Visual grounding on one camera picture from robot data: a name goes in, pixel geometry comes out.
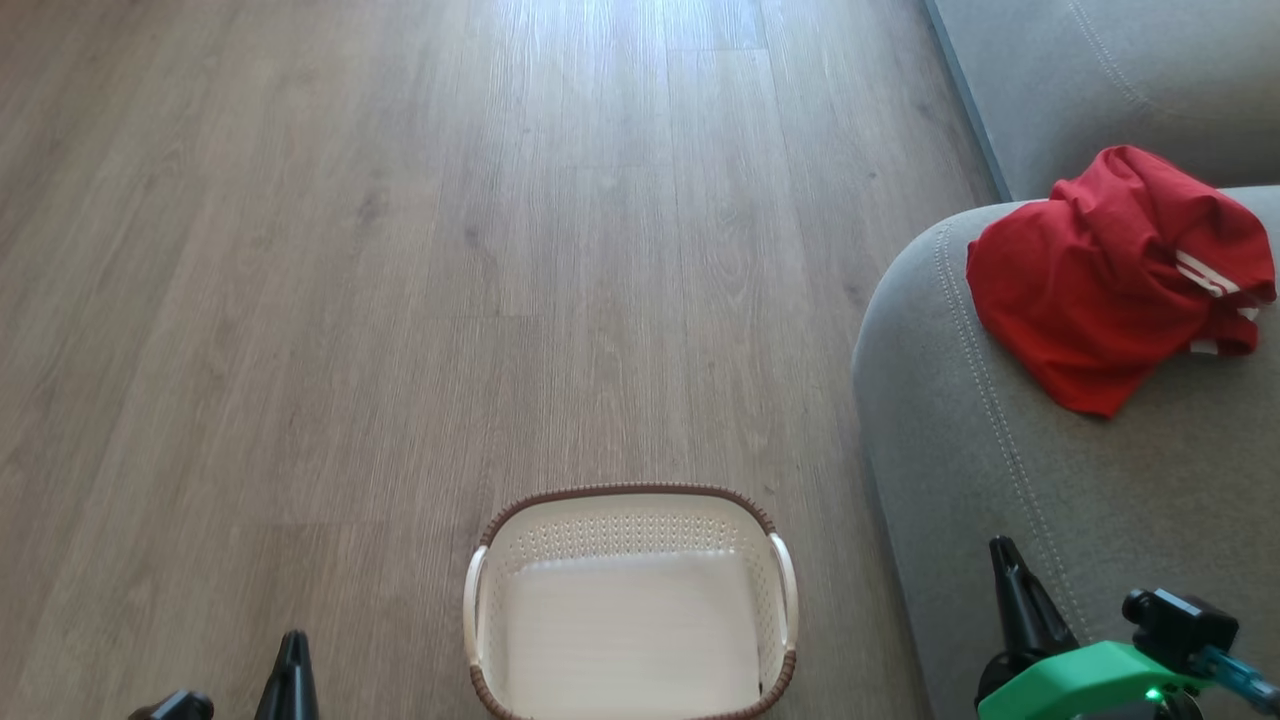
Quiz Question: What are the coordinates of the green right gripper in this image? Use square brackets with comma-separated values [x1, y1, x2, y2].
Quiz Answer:
[974, 535, 1212, 720]

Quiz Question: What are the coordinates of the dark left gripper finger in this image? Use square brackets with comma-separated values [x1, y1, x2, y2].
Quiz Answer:
[254, 629, 320, 720]

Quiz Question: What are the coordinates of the red and white shirt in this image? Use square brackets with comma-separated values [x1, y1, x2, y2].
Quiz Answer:
[965, 145, 1279, 419]

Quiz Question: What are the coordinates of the cream laundry basket brown rim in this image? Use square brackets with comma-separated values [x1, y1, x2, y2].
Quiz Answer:
[462, 483, 800, 720]

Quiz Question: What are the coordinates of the grey fabric sofa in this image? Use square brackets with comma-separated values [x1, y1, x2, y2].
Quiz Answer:
[851, 185, 1280, 720]

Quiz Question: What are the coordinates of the grey sofa chaise section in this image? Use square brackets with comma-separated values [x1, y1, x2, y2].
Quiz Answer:
[923, 0, 1280, 203]

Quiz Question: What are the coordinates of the teal right camera plug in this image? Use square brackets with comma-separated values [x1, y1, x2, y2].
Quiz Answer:
[1194, 645, 1280, 713]

